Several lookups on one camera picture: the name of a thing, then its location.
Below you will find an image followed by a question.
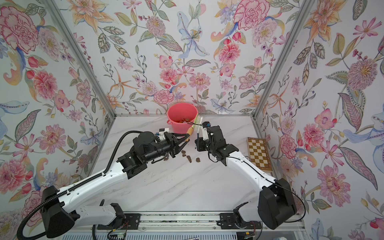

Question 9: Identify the aluminium rail frame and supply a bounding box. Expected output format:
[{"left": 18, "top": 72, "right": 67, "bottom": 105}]
[{"left": 59, "top": 211, "right": 309, "bottom": 240}]

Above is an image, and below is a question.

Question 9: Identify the pink plastic bucket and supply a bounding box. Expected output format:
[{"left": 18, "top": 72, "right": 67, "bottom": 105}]
[{"left": 167, "top": 103, "right": 198, "bottom": 134}]

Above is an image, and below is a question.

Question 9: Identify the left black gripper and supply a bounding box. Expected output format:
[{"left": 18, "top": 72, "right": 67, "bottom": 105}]
[{"left": 143, "top": 132, "right": 191, "bottom": 163}]

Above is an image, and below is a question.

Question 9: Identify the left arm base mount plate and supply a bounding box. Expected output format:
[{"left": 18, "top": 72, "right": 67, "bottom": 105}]
[{"left": 97, "top": 213, "right": 141, "bottom": 230}]

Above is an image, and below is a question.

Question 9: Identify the white blue brush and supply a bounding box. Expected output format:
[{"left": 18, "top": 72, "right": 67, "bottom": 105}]
[{"left": 196, "top": 116, "right": 209, "bottom": 141}]

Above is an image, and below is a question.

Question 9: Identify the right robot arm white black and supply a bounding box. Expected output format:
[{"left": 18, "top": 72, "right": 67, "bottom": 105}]
[{"left": 195, "top": 122, "right": 299, "bottom": 230}]

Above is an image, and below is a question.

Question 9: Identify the green hand rake wooden handle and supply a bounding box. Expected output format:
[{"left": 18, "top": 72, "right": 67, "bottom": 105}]
[{"left": 186, "top": 122, "right": 201, "bottom": 141}]

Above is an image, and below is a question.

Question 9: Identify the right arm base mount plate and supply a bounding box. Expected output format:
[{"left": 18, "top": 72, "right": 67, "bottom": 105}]
[{"left": 217, "top": 213, "right": 262, "bottom": 230}]

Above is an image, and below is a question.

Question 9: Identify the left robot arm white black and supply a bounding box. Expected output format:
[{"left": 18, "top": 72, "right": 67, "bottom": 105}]
[{"left": 17, "top": 129, "right": 190, "bottom": 240}]

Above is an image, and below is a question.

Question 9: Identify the brown white chessboard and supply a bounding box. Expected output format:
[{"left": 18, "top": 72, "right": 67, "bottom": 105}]
[{"left": 247, "top": 138, "right": 273, "bottom": 173}]

